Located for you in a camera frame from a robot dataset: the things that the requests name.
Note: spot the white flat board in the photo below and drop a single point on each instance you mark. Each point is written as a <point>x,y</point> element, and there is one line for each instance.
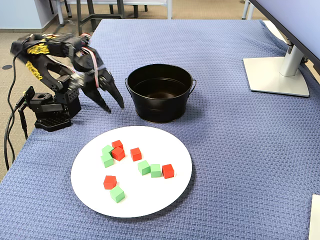
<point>315,217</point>

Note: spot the computer monitor screen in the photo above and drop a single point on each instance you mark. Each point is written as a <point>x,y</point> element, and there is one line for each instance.
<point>295,20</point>

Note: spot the black metal bucket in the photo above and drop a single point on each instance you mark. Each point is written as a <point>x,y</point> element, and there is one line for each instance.
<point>160,110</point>

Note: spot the dark metal table frame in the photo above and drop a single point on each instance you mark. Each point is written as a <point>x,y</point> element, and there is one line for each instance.
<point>80,12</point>

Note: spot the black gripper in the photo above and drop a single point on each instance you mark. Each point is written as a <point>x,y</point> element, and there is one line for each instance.
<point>93,85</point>

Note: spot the silver monitor stand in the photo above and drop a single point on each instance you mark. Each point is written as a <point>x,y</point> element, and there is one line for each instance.
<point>272,75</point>

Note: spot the red cube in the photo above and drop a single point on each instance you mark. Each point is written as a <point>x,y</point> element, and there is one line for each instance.
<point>118,154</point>
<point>117,143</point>
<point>168,171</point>
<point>136,154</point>
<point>109,182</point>

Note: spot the white desk legs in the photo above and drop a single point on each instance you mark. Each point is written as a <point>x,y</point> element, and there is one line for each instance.
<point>250,11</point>

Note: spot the white round plate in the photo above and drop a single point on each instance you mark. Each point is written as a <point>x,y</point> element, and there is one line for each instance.
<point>150,195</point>

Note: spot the blue woven table cloth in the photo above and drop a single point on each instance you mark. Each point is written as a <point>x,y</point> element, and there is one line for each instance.
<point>225,150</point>

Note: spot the green cube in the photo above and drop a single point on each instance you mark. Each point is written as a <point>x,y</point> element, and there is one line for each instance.
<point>117,194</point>
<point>107,160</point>
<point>107,149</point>
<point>144,168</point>
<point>155,171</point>

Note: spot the black floor outlet disc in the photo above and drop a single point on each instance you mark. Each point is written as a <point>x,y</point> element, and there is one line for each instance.
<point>7,67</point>

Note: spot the black chair legs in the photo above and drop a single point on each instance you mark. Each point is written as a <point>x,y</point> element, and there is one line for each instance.
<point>68,10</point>
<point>135,11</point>

